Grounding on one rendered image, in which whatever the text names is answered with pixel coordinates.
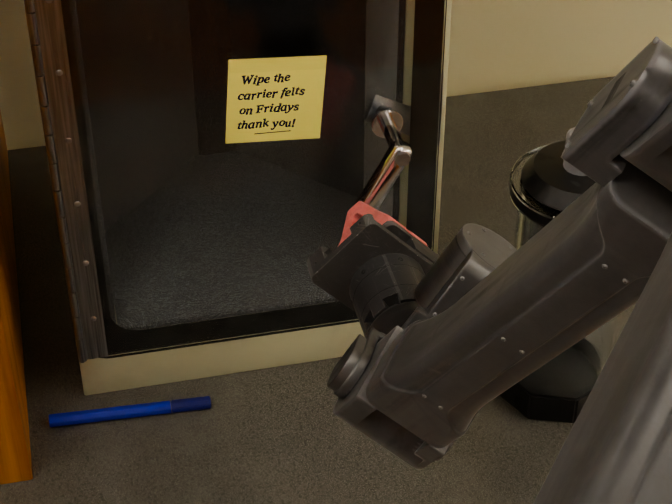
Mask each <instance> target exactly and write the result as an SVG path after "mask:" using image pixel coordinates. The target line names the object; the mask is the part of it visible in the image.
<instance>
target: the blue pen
mask: <svg viewBox="0 0 672 504"><path fill-rule="evenodd" d="M210 407H211V399H210V397H209V396H204V397H195V398H186V399H178V400H171V404H170V401H161V402H152V403H144V404H135V405H126V406H118V407H109V408H101V409H92V410H83V411H75V412H66V413H58V414H49V426H50V427H57V426H65V425H74V424H82V423H91V422H99V421H108V420H116V419H125V418H133V417H142V416H150V415H159V414H167V413H171V410H172V412H173V413H176V412H184V411H193V410H201V409H210Z"/></svg>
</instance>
